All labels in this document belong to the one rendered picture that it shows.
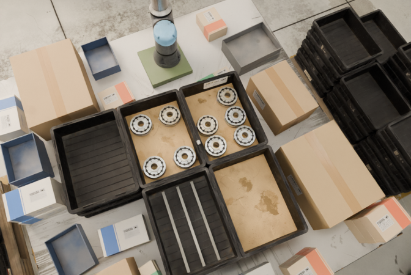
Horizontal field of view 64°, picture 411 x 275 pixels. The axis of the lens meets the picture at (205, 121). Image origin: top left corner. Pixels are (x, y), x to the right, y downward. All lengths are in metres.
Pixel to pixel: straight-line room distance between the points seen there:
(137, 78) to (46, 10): 1.55
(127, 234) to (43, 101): 0.73
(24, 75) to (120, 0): 1.54
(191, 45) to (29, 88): 0.88
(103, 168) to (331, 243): 1.13
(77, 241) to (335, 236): 1.21
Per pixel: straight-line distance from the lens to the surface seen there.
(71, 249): 1.71
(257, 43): 1.94
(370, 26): 2.94
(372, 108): 2.44
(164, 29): 1.71
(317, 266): 1.57
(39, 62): 1.82
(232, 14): 2.11
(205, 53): 1.93
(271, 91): 1.68
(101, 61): 1.96
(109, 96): 1.76
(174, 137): 1.58
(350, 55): 2.43
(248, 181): 1.54
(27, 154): 1.78
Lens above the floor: 2.33
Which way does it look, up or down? 69 degrees down
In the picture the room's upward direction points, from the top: 7 degrees clockwise
